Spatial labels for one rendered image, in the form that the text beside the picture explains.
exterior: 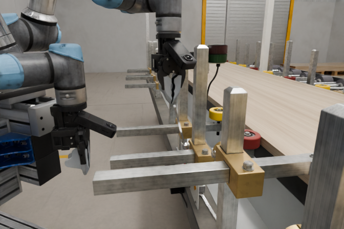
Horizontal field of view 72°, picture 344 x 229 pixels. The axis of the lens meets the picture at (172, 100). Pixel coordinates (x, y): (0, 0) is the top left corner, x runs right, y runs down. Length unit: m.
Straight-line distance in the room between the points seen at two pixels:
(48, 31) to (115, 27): 7.38
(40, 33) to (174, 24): 0.50
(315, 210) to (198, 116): 0.49
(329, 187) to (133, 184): 0.30
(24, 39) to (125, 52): 7.46
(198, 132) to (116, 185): 0.37
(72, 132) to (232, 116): 0.41
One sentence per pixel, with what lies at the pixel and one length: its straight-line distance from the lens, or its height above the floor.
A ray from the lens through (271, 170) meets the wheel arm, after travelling 0.51.
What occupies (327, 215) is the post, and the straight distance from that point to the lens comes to 0.29.
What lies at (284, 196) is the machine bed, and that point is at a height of 0.78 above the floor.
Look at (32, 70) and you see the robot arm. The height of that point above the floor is 1.13.
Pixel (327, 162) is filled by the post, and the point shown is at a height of 1.08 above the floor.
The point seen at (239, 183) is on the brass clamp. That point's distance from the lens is 0.45.
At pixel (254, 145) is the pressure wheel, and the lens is 0.75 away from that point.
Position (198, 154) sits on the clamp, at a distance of 0.70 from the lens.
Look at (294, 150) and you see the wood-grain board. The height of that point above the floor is 0.90.
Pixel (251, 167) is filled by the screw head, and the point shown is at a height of 0.98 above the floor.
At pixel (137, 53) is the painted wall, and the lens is 8.34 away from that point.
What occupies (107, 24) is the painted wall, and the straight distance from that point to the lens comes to 8.37.
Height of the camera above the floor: 1.20
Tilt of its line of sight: 15 degrees down
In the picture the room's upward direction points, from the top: straight up
